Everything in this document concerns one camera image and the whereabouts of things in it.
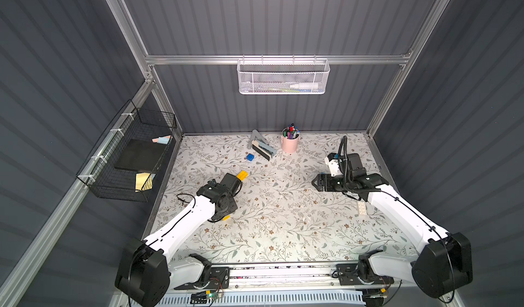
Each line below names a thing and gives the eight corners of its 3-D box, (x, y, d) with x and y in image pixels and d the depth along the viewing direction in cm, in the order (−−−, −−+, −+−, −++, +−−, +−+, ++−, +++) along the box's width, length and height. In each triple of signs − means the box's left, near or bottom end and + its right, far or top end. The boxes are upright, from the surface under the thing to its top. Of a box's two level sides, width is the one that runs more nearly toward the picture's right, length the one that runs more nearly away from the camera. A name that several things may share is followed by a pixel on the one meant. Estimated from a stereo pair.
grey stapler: (262, 165, 108) (262, 161, 106) (241, 140, 120) (240, 136, 118) (277, 156, 112) (278, 152, 110) (255, 132, 124) (255, 129, 121)
